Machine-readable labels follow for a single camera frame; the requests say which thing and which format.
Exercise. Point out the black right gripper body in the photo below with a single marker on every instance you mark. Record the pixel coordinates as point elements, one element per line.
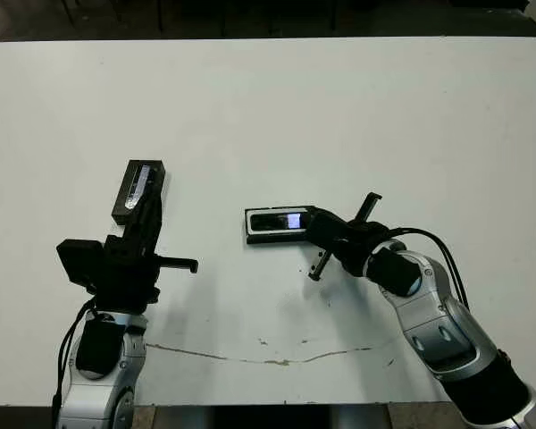
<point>357,243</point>

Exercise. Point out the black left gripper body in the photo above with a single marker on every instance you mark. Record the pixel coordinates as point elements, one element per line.
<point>125,272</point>

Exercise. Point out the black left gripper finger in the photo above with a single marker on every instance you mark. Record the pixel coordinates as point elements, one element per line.
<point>140,219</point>
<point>155,214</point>

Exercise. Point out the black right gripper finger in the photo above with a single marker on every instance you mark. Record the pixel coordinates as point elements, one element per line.
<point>321,237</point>
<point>327,220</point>

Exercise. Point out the black box lid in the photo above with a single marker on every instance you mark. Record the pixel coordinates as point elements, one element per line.
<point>136,179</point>

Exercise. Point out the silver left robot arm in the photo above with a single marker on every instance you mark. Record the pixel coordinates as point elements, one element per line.
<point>98,393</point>

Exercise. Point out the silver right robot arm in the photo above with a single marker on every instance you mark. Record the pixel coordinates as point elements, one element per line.
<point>442,322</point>

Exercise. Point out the black box base white lining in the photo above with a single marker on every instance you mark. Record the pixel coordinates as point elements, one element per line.
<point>272,239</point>

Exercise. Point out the silver right robot leg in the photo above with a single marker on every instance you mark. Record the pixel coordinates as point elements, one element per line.
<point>362,420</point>

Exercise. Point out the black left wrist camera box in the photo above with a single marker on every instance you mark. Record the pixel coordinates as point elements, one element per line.
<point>80,266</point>

